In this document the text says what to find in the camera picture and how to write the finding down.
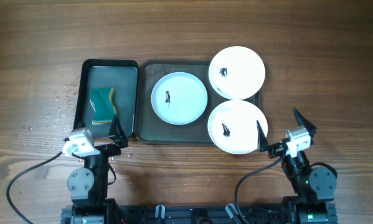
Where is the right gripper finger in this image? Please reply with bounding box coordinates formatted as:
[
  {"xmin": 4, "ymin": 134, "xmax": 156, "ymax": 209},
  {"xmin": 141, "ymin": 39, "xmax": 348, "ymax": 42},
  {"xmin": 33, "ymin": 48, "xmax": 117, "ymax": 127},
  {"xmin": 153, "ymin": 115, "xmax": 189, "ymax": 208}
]
[
  {"xmin": 257, "ymin": 121, "xmax": 269, "ymax": 152},
  {"xmin": 293, "ymin": 108, "xmax": 317, "ymax": 137}
]

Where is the dark grey plate tray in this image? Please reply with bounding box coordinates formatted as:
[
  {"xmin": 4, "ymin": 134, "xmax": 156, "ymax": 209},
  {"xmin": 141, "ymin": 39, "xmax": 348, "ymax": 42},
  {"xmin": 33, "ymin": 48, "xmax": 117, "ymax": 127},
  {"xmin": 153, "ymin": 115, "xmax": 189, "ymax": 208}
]
[{"xmin": 134, "ymin": 59, "xmax": 227, "ymax": 146}]

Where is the green yellow sponge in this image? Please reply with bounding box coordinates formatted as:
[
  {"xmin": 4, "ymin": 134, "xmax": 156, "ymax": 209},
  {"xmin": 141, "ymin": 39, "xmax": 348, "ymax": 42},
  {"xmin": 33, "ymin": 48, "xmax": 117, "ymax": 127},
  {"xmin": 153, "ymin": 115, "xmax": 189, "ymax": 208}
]
[{"xmin": 90, "ymin": 88, "xmax": 116, "ymax": 124}]

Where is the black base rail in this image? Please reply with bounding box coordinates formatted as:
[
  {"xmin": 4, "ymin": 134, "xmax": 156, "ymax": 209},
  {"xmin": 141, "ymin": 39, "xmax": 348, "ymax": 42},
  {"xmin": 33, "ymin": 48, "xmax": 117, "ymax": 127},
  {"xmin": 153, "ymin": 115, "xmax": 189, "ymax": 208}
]
[{"xmin": 60, "ymin": 203, "xmax": 338, "ymax": 224}]

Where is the white plate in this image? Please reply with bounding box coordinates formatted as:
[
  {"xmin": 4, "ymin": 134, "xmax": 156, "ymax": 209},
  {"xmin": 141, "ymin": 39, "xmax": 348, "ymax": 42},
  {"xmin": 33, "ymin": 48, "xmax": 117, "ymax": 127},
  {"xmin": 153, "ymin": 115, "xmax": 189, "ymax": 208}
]
[
  {"xmin": 207, "ymin": 100, "xmax": 268, "ymax": 154},
  {"xmin": 151, "ymin": 72, "xmax": 208, "ymax": 125},
  {"xmin": 208, "ymin": 46, "xmax": 265, "ymax": 100}
]

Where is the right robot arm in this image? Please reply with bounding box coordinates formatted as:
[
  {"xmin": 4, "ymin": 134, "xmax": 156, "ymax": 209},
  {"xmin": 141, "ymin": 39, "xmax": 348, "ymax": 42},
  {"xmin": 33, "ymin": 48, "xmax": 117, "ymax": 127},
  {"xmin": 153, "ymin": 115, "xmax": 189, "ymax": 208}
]
[{"xmin": 257, "ymin": 109, "xmax": 338, "ymax": 223}]

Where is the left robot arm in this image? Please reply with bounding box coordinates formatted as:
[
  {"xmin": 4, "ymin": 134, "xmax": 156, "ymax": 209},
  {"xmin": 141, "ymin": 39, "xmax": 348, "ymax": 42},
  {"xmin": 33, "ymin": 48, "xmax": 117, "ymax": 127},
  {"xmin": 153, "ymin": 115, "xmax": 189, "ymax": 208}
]
[{"xmin": 60, "ymin": 115, "xmax": 128, "ymax": 224}]

